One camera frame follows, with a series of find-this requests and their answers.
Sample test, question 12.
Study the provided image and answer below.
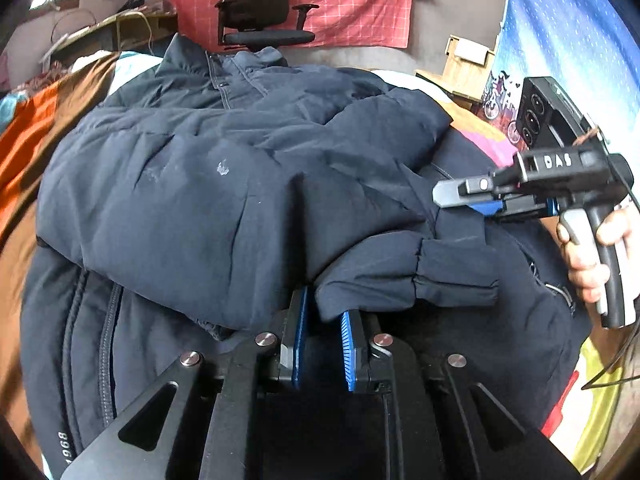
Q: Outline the colourful striped bed sheet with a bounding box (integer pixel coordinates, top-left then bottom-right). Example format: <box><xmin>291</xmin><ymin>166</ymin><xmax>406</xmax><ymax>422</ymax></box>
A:
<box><xmin>0</xmin><ymin>50</ymin><xmax>631</xmax><ymax>480</ymax></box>

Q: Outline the cluttered wooden desk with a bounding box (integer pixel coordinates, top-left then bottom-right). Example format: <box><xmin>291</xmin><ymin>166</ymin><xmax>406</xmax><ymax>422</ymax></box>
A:
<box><xmin>50</xmin><ymin>7</ymin><xmax>178</xmax><ymax>61</ymax></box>

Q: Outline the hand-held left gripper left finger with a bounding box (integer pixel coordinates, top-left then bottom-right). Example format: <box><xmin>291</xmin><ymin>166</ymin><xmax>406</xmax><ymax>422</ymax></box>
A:
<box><xmin>60</xmin><ymin>287</ymin><xmax>313</xmax><ymax>480</ymax></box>

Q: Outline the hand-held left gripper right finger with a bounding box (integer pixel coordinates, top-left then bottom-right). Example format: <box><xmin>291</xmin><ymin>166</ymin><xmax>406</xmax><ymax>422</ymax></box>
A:
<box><xmin>340</xmin><ymin>310</ymin><xmax>583</xmax><ymax>480</ymax></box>

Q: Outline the thin black cable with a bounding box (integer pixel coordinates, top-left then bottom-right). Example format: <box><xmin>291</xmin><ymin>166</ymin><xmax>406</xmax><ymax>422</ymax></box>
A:
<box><xmin>581</xmin><ymin>304</ymin><xmax>640</xmax><ymax>392</ymax></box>

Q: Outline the small wooden chair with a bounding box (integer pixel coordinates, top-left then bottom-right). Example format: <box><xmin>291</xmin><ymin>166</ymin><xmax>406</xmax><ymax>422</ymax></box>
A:
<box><xmin>415</xmin><ymin>35</ymin><xmax>497</xmax><ymax>111</ymax></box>

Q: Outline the black office chair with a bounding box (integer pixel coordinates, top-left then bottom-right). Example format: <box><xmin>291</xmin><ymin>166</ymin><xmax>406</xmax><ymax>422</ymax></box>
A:
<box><xmin>215</xmin><ymin>0</ymin><xmax>321</xmax><ymax>53</ymax></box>

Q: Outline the floral patterned pillow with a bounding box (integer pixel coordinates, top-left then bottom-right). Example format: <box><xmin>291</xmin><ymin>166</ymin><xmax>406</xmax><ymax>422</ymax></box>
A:
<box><xmin>10</xmin><ymin>62</ymin><xmax>76</xmax><ymax>96</ymax></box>

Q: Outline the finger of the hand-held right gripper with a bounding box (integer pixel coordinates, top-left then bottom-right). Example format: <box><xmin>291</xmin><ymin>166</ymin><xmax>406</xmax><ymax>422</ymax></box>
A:
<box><xmin>470</xmin><ymin>199</ymin><xmax>558</xmax><ymax>221</ymax></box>
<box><xmin>432</xmin><ymin>174</ymin><xmax>506</xmax><ymax>209</ymax></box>

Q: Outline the blue dotted printed curtain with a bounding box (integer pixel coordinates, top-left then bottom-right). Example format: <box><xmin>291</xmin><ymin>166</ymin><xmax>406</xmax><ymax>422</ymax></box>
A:
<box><xmin>482</xmin><ymin>0</ymin><xmax>640</xmax><ymax>161</ymax></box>

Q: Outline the red checkered wall cloth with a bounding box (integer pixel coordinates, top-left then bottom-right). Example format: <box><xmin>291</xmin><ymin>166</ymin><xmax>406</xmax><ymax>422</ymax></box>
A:
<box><xmin>159</xmin><ymin>0</ymin><xmax>418</xmax><ymax>51</ymax></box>

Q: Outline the person's right hand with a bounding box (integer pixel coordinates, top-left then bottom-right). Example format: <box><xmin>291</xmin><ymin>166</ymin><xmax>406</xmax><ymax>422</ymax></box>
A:
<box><xmin>556</xmin><ymin>206</ymin><xmax>640</xmax><ymax>304</ymax></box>

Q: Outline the dark navy padded jacket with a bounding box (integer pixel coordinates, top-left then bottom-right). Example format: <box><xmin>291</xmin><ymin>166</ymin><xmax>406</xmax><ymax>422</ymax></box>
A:
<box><xmin>20</xmin><ymin>32</ymin><xmax>593</xmax><ymax>480</ymax></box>

